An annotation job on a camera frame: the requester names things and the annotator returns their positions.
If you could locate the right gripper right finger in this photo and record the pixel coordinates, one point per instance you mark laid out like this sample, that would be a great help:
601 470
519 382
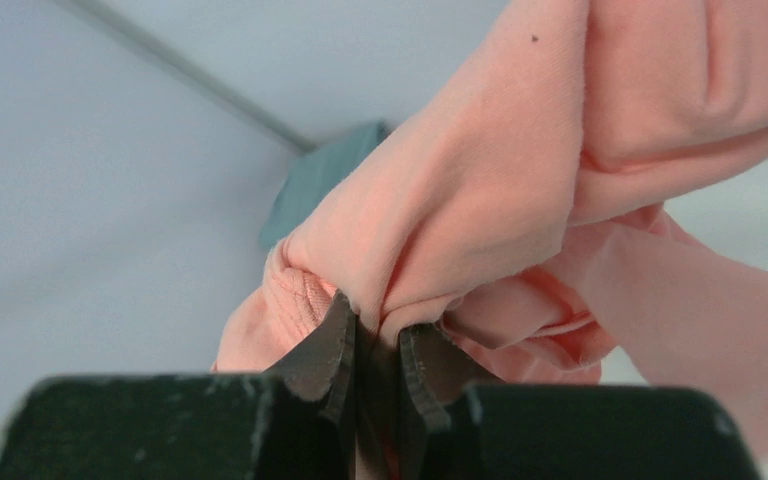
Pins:
459 421

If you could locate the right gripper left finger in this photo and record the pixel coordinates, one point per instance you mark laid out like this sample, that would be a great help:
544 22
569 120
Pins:
296 420

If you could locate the salmon pink t-shirt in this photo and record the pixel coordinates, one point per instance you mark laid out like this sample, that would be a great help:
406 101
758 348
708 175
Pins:
522 208

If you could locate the folded blue-grey t-shirt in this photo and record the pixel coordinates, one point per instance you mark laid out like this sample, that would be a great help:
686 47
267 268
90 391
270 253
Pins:
314 175

